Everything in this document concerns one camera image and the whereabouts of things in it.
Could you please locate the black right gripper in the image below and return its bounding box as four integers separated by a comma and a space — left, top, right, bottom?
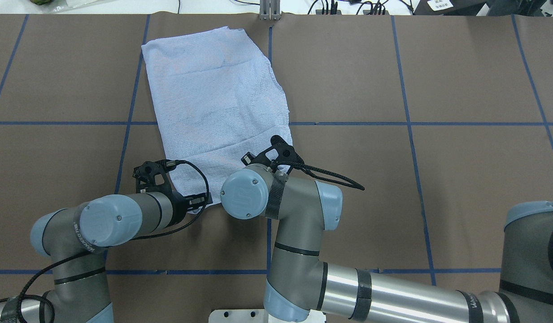
241, 135, 304, 172

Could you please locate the black box white label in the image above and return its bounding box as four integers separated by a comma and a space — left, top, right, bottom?
412, 0, 486, 16

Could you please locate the light blue striped shirt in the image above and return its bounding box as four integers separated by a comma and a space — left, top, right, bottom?
141, 26, 293, 205

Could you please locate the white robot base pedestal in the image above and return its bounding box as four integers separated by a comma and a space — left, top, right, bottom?
208, 309, 327, 323

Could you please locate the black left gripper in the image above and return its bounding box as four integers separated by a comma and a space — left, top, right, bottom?
133, 160, 212, 225

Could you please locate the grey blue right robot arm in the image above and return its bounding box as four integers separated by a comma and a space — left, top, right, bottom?
293, 126, 553, 292

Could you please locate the aluminium frame post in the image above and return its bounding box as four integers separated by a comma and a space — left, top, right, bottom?
259, 0, 282, 21

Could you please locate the olive green folded pouch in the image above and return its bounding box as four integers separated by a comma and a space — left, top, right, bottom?
30, 0, 53, 6

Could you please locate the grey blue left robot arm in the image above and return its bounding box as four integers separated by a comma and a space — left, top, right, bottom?
0, 159, 212, 323

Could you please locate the clear plastic bag green print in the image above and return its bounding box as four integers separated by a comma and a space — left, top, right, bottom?
45, 0, 103, 13

